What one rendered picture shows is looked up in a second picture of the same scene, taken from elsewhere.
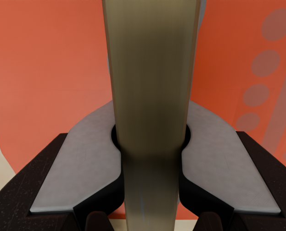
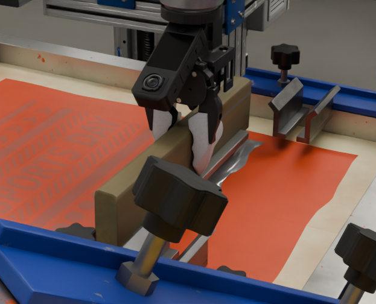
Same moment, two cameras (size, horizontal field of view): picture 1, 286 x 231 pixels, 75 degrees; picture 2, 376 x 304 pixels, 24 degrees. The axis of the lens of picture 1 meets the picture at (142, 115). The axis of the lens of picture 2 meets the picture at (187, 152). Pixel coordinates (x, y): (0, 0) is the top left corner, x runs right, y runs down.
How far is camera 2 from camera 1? 1.00 m
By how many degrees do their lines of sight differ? 38
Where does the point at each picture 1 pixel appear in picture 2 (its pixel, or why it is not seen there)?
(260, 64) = not seen: hidden behind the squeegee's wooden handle
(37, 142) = (293, 195)
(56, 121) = (265, 199)
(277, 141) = (119, 152)
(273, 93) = (112, 172)
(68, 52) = (222, 219)
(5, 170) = (344, 189)
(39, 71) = (250, 219)
